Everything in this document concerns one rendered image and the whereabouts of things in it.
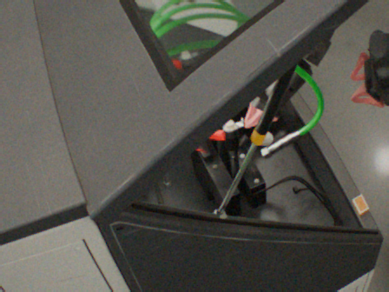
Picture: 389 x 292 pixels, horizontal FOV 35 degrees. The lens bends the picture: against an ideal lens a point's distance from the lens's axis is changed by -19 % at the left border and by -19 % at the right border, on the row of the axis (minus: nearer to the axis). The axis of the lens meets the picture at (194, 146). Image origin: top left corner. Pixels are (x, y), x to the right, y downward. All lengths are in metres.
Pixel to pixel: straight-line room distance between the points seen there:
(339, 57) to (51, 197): 2.52
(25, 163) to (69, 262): 0.17
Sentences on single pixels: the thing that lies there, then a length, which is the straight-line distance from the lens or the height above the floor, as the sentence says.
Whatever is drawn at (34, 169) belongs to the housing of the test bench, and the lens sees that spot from 1.01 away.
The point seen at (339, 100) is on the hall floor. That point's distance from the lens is 3.12.
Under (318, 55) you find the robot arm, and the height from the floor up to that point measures 1.31.
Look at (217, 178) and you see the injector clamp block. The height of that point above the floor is 0.98.
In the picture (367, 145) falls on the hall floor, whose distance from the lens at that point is 2.95.
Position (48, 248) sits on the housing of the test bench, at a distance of 1.01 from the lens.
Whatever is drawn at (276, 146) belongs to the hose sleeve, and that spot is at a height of 1.16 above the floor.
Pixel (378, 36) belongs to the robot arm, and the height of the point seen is 1.54.
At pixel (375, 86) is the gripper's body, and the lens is 1.17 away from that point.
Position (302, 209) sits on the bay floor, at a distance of 1.72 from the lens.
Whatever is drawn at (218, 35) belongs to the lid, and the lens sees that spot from 0.96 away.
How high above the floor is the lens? 2.23
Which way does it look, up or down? 49 degrees down
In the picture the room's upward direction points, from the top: 11 degrees counter-clockwise
